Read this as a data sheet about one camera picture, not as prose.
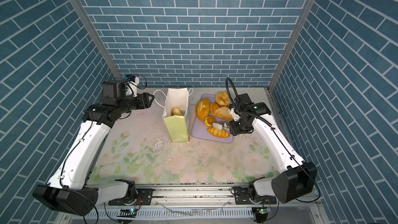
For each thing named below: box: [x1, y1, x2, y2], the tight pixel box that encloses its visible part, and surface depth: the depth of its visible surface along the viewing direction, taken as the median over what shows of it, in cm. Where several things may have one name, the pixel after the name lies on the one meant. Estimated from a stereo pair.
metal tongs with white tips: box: [212, 122, 231, 132], surface depth 84 cm
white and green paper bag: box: [153, 87, 194, 144], surface depth 85 cm
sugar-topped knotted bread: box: [215, 91, 231, 108], surface depth 107 cm
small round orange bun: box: [209, 102, 220, 117], surface depth 104 cm
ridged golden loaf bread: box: [207, 127, 231, 138], surface depth 95 cm
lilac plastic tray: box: [192, 93, 234, 144], surface depth 97 cm
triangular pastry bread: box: [214, 106, 234, 121], surface depth 101 cm
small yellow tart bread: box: [204, 115, 216, 128], surface depth 98 cm
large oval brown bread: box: [195, 98, 211, 122], surface depth 104 cm
